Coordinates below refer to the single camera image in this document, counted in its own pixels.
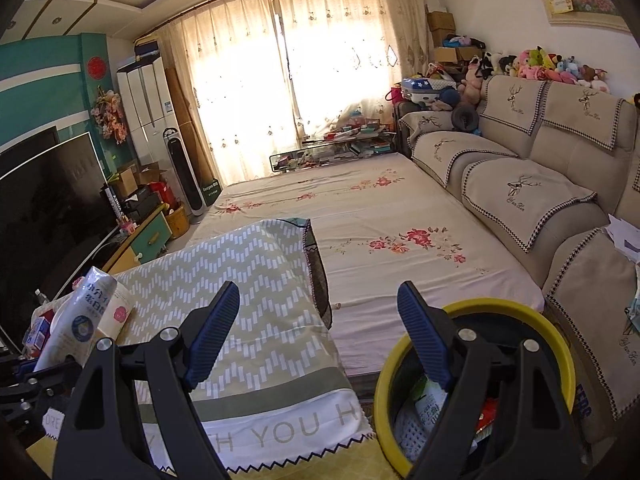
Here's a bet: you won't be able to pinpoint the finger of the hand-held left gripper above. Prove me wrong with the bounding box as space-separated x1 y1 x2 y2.
12 357 85 401

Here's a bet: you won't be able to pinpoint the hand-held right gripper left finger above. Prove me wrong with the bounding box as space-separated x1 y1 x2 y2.
52 281 241 480

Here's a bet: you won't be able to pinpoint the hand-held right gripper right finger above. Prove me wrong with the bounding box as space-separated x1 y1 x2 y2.
396 281 586 480

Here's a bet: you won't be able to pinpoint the pale green flower print carton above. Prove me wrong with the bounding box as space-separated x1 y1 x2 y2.
410 377 448 428

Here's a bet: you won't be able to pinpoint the yellow rimmed trash bin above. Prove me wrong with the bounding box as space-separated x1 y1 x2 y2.
372 299 581 480

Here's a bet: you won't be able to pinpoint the red snack wrapper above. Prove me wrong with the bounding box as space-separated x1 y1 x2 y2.
475 397 501 433

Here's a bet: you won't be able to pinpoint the blue and white card box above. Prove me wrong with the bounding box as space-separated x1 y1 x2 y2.
22 320 53 358

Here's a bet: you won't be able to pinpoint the yellow and grey patterned tablecloth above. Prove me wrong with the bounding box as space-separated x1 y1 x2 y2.
22 217 381 480

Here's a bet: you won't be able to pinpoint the pale pink drink carton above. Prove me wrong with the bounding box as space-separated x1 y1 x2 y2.
95 285 136 341

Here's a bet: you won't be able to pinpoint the television cabinet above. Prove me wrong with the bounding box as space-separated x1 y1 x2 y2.
102 207 173 276

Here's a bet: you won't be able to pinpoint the yellow wooden bucket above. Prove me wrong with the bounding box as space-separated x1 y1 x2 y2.
165 205 190 238

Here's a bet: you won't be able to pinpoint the floral bed sheet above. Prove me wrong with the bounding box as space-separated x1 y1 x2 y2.
187 152 546 376

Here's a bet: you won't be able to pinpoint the black storage box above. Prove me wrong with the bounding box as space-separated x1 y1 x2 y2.
122 185 163 221

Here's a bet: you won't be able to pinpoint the large black television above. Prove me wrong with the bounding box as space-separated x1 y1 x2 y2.
0 126 123 346

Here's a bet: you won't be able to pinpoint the white tower fan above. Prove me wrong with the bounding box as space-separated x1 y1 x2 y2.
162 127 206 218

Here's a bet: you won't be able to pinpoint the open cardboard box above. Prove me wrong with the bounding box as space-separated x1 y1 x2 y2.
112 162 138 198

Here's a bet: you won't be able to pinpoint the glass side table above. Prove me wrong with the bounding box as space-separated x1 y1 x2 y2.
269 127 398 173

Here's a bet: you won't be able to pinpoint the dark neck pillow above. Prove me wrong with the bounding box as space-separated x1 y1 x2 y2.
451 102 482 135

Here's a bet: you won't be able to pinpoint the white papers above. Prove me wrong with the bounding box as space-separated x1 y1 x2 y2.
605 212 640 256

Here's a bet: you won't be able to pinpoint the beige sofa with deer covers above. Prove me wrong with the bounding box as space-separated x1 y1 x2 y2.
397 75 640 446

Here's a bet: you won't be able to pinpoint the white standing air conditioner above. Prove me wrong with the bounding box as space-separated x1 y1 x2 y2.
116 55 188 171

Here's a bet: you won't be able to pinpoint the artificial flower bunch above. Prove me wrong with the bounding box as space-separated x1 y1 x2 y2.
91 85 127 146

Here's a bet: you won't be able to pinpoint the blue and white suitcase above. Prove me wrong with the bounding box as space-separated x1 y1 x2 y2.
402 77 451 103

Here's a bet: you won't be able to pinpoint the cream embroidered curtain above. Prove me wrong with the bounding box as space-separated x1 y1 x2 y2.
150 0 431 186

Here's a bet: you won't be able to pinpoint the pile of plush toys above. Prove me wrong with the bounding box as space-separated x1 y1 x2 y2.
460 45 613 103

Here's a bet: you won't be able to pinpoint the stack of cardboard boxes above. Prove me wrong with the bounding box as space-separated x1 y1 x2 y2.
425 10 483 66

